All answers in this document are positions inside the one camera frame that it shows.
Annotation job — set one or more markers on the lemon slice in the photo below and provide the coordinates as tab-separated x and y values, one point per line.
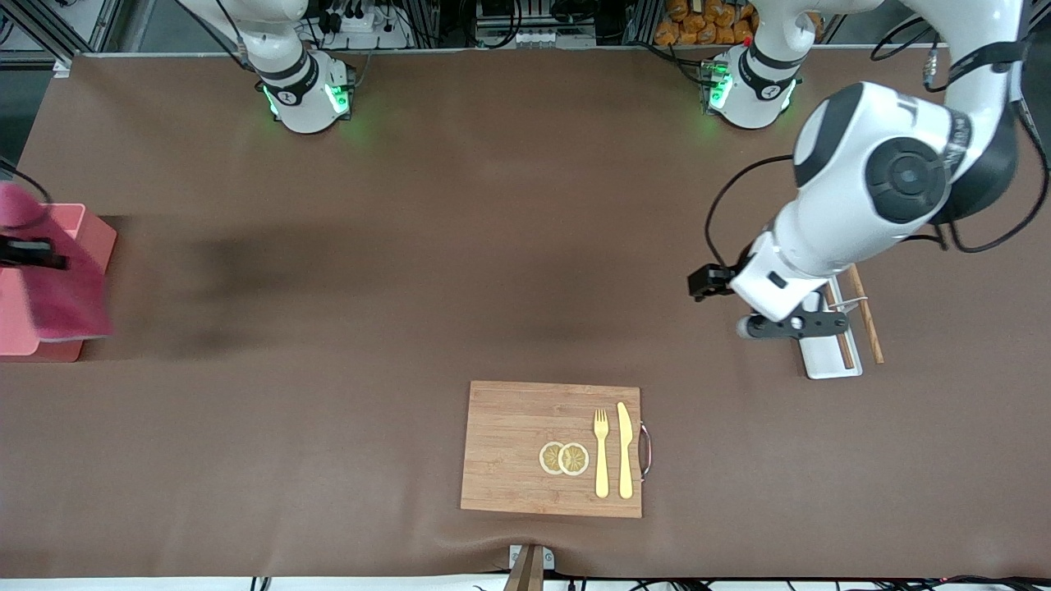
548	457
574	459

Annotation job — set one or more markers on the aluminium camera post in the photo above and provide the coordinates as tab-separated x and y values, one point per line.
525	570

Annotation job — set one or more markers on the white power strip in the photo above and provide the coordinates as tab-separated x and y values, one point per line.
534	37
365	25

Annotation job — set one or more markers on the yellow plastic knife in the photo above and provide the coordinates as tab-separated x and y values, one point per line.
625	460

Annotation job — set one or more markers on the pink cloth with grey backing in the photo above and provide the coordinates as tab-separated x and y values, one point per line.
74	304

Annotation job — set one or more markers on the aluminium frame profile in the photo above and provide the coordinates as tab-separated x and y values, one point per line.
57	37

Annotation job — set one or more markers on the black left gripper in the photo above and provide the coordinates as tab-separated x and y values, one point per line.
713	279

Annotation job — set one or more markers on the pile of orange items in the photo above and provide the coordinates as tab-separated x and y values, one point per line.
698	25

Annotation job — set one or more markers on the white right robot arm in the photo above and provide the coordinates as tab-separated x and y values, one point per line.
304	98

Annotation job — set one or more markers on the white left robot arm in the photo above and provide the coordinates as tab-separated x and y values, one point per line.
846	197

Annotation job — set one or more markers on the yellow plastic fork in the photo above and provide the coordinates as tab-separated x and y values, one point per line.
602	468

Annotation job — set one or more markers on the white rack with wooden rods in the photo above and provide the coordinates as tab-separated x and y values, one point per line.
829	361

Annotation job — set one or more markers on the pink plastic bin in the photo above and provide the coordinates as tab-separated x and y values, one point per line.
97	236

